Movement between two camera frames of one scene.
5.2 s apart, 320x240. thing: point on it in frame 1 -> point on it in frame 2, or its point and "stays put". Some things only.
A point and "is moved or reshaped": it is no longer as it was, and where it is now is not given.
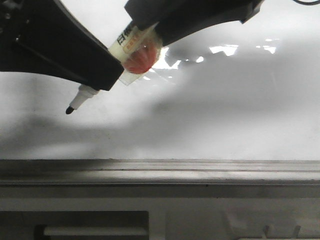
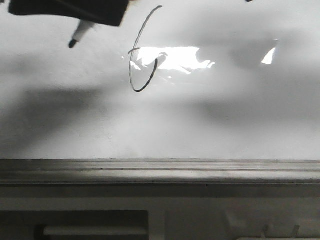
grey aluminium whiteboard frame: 160,172 stays put
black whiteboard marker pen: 118,49 is moved or reshaped
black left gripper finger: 43,36 -> 110,12
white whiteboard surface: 233,91 stays put
